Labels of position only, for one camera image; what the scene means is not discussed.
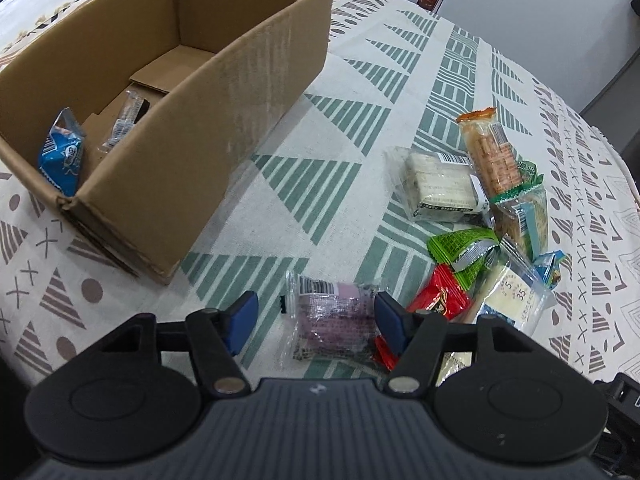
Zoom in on white square snack packet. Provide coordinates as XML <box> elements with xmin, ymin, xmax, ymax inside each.
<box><xmin>438</xmin><ymin>237</ymin><xmax>557</xmax><ymax>388</ymax></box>

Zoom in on white wafer packet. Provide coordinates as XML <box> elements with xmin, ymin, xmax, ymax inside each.
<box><xmin>387</xmin><ymin>147</ymin><xmax>494</xmax><ymax>224</ymax></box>

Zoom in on purple snack packet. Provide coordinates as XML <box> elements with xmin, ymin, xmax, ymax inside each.
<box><xmin>279</xmin><ymin>270</ymin><xmax>401</xmax><ymax>372</ymax></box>

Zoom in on cardboard box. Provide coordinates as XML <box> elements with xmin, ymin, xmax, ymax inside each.
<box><xmin>0</xmin><ymin>0</ymin><xmax>335</xmax><ymax>287</ymax></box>

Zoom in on green snack packet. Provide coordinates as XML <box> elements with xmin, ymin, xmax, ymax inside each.
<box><xmin>427</xmin><ymin>227</ymin><xmax>501</xmax><ymax>291</ymax></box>

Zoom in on clear dark cookie packet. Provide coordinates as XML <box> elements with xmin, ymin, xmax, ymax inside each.
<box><xmin>102</xmin><ymin>89</ymin><xmax>151</xmax><ymax>154</ymax></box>

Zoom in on printed triangle tablecloth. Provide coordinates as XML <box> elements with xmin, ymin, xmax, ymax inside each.
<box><xmin>0</xmin><ymin>0</ymin><xmax>640</xmax><ymax>411</ymax></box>

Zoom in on orange-topped cracker packet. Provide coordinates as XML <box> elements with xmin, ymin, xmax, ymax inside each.
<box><xmin>456</xmin><ymin>107</ymin><xmax>524</xmax><ymax>199</ymax></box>

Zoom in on red snack packet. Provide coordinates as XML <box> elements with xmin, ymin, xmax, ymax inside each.
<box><xmin>372</xmin><ymin>265</ymin><xmax>474</xmax><ymax>372</ymax></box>

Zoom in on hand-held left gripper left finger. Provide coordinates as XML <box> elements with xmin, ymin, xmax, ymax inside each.
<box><xmin>97</xmin><ymin>291</ymin><xmax>259</xmax><ymax>396</ymax></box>

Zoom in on teal-banded cracker packet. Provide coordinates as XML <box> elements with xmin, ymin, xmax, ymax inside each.
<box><xmin>490</xmin><ymin>160</ymin><xmax>549</xmax><ymax>262</ymax></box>

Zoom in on small blue snack packet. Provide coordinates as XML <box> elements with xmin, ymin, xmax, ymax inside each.
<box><xmin>532</xmin><ymin>251</ymin><xmax>574</xmax><ymax>291</ymax></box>

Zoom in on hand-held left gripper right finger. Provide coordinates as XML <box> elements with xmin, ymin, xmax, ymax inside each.
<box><xmin>374</xmin><ymin>291</ymin><xmax>539</xmax><ymax>396</ymax></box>

